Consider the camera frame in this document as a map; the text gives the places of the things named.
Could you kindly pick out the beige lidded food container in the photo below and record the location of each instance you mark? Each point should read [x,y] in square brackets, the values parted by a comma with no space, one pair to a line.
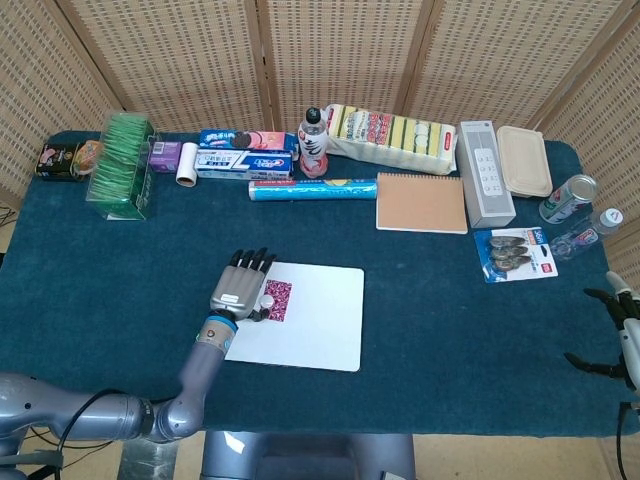
[525,160]

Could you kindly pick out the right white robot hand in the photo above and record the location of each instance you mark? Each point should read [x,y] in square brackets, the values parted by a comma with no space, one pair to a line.
[631,345]

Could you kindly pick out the brown spiral notebook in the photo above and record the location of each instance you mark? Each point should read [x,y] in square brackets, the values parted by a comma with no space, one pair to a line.
[422,204]

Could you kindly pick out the blue cling film roll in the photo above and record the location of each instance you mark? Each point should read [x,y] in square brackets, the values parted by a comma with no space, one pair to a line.
[312,190]

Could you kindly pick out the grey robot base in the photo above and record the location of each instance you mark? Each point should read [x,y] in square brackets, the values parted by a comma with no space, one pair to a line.
[310,457]

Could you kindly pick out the green white drink can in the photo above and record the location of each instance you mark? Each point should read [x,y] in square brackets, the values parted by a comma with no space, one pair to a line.
[567,200]

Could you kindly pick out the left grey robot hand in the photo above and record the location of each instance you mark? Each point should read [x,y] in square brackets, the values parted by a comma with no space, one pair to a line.
[237,290]

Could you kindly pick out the white blue toothpaste box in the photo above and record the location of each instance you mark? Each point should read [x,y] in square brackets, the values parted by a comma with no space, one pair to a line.
[245,165]

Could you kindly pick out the clear plastic water bottle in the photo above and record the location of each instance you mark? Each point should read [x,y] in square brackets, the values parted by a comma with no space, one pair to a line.
[587,232]

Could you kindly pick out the blue binder clip pack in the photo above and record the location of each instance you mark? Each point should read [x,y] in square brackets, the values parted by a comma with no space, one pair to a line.
[515,254]

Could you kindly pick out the pink patterned card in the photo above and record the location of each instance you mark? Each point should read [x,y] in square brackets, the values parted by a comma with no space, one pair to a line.
[281,292]

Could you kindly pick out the white board with black edge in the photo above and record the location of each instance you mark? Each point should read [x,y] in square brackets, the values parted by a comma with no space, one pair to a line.
[320,325]

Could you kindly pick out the teal table cloth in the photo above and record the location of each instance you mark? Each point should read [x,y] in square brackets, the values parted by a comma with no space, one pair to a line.
[425,325]

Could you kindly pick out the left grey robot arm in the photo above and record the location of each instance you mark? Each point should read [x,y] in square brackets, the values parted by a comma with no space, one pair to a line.
[175,415]

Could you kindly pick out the grey power strip box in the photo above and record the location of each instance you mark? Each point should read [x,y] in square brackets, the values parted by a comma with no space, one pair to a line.
[487,175]

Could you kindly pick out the white pink drink bottle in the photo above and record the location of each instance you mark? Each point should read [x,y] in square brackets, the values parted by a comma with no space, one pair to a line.
[313,145]

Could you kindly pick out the pack of yellow sponges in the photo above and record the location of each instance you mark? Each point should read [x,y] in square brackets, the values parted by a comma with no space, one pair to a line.
[395,140]

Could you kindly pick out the small purple box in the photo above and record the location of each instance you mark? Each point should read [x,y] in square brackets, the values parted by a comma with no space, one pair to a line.
[165,156]

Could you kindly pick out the blue pink cookie box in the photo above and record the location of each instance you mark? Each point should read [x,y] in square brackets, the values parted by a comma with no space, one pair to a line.
[250,140]

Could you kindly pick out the black snack packet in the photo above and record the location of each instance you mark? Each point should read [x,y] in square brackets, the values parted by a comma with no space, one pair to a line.
[55,161]

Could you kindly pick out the woven bamboo folding screen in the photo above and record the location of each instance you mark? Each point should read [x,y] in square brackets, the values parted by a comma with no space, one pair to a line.
[200,60]

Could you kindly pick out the orange snack cup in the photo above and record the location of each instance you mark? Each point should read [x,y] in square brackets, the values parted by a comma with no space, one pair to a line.
[89,156]

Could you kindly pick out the clear box of green tea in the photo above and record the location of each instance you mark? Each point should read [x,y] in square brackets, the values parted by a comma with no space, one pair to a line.
[120,170]

